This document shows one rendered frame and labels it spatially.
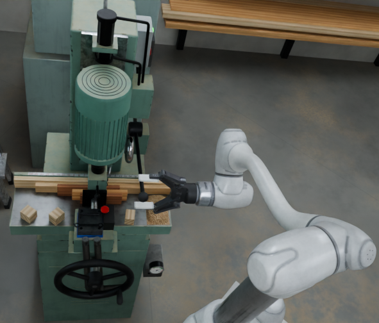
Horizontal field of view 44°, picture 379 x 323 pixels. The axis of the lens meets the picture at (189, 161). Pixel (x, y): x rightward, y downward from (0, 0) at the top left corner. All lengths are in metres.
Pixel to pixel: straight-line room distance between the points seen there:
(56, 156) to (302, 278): 1.33
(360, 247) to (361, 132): 2.95
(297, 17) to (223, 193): 2.43
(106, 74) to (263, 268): 0.78
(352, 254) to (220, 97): 2.78
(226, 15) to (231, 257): 1.79
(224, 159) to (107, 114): 0.44
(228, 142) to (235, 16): 2.13
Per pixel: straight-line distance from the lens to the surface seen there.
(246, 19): 3.67
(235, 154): 1.59
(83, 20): 1.64
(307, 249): 1.14
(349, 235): 1.22
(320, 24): 3.92
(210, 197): 1.64
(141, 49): 1.74
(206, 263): 2.84
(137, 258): 2.03
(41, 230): 1.83
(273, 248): 1.12
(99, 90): 1.44
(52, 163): 2.11
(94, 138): 1.53
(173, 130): 3.45
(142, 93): 1.74
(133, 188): 1.87
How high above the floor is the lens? 2.42
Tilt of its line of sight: 48 degrees down
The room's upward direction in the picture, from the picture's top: 17 degrees clockwise
